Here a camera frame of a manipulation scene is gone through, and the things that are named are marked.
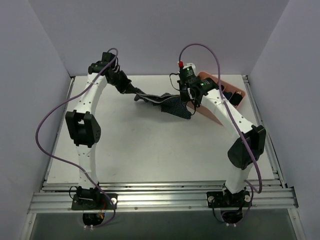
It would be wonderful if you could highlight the navy white striped underwear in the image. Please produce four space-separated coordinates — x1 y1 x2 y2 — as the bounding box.
125 85 192 120

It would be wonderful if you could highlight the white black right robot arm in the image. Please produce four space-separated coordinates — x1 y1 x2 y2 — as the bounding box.
177 76 266 207

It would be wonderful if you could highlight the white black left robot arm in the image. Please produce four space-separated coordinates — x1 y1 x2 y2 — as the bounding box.
65 49 136 210

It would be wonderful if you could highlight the dark blue rolled garment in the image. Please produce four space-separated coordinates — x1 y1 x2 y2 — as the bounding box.
223 91 233 100

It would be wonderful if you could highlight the black rolled garment with tag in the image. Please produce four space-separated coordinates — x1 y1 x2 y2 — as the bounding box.
229 91 243 106

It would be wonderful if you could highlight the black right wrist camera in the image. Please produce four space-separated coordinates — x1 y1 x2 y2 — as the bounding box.
178 63 196 82

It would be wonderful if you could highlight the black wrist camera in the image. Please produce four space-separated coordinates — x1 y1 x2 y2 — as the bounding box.
178 63 196 82
101 51 117 64

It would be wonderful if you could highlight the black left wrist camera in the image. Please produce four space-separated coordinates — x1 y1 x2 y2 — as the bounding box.
101 51 117 64

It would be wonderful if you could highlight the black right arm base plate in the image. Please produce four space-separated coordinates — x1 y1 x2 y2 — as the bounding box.
206 190 251 208

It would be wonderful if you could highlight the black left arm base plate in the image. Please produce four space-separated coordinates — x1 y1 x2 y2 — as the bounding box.
71 193 118 211

